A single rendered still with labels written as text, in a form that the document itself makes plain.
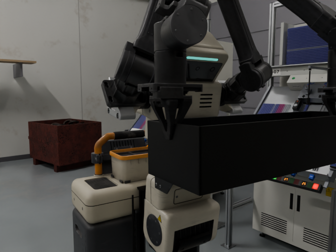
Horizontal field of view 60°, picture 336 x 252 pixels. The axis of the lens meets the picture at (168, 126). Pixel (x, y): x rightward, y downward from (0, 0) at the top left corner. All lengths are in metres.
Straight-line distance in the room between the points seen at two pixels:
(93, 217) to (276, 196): 1.60
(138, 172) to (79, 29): 5.12
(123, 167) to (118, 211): 0.17
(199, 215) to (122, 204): 0.33
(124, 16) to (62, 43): 1.52
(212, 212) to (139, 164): 0.37
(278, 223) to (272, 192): 0.23
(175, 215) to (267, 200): 1.59
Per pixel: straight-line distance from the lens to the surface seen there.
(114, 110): 0.87
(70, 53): 6.01
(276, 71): 2.52
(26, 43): 5.80
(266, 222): 2.55
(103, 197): 1.15
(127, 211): 1.21
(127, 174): 1.22
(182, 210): 0.98
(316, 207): 2.30
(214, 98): 1.01
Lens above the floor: 1.18
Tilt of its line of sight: 7 degrees down
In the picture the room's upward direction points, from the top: straight up
